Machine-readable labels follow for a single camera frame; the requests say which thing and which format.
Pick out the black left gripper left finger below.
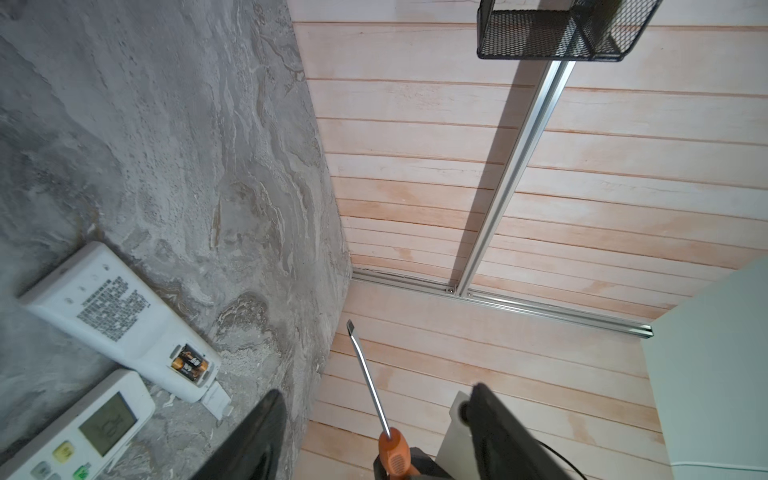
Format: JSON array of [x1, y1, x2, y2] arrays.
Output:
[[192, 389, 287, 480]]

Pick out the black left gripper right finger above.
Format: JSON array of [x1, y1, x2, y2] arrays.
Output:
[[460, 383, 570, 480]]

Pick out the white battery cover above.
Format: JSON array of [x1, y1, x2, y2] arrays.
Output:
[[200, 381, 233, 421]]

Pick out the orange handled screwdriver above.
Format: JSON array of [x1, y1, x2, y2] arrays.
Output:
[[346, 320, 420, 479]]

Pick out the white TV remote control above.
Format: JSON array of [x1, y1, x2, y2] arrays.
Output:
[[20, 241, 222, 402]]

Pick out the batteries in remote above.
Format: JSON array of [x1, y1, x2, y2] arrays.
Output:
[[171, 351, 209, 382]]

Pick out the white air conditioner remote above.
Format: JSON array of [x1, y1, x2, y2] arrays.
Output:
[[1, 369, 155, 480]]

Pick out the black wire mesh basket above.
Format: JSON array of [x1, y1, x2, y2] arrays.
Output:
[[476, 0, 661, 62]]

